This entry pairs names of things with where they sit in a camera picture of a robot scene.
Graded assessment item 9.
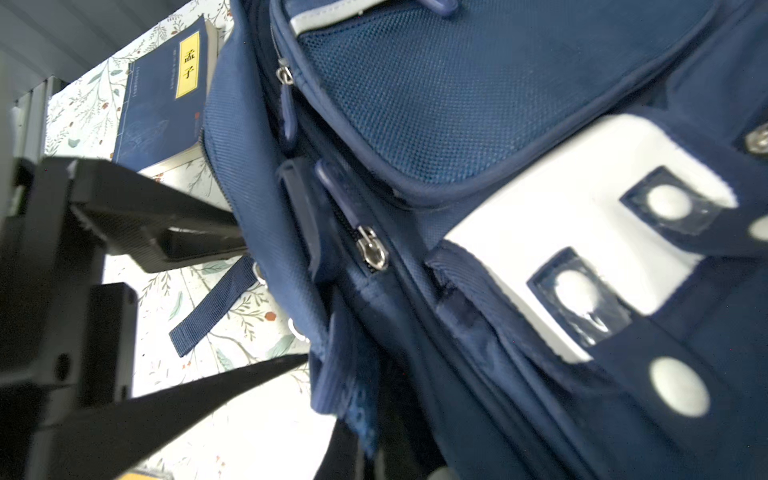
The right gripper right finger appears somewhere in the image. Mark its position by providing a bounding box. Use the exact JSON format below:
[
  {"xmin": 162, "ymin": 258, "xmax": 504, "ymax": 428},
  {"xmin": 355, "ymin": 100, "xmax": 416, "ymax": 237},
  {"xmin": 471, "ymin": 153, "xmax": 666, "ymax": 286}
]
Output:
[{"xmin": 44, "ymin": 157, "xmax": 247, "ymax": 273}]

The navy blue student backpack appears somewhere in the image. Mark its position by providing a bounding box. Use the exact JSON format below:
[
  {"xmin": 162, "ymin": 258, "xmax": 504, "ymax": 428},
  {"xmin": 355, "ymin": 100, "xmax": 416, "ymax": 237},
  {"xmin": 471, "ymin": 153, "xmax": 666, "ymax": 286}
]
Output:
[{"xmin": 170, "ymin": 1, "xmax": 767, "ymax": 479}]

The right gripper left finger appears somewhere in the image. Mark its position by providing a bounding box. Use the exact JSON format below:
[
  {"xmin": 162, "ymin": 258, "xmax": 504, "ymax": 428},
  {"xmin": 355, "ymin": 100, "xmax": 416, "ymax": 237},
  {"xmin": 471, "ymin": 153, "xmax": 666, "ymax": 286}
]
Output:
[{"xmin": 35, "ymin": 354, "xmax": 308, "ymax": 479}]

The floral table mat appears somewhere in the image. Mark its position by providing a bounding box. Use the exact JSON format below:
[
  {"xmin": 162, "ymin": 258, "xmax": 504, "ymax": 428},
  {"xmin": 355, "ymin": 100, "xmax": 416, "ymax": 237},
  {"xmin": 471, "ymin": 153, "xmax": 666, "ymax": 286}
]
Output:
[{"xmin": 44, "ymin": 1, "xmax": 334, "ymax": 479}]

